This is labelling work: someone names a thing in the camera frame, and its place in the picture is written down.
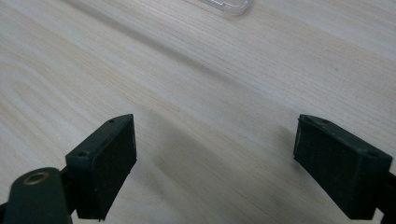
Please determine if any clear plastic container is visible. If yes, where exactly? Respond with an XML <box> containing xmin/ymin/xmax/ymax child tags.
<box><xmin>199</xmin><ymin>0</ymin><xmax>254</xmax><ymax>16</ymax></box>

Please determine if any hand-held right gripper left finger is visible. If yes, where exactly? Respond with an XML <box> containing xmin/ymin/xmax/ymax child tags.
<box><xmin>64</xmin><ymin>113</ymin><xmax>138</xmax><ymax>222</ymax></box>

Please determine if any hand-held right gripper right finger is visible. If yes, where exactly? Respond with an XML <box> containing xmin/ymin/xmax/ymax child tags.
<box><xmin>292</xmin><ymin>113</ymin><xmax>394</xmax><ymax>221</ymax></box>

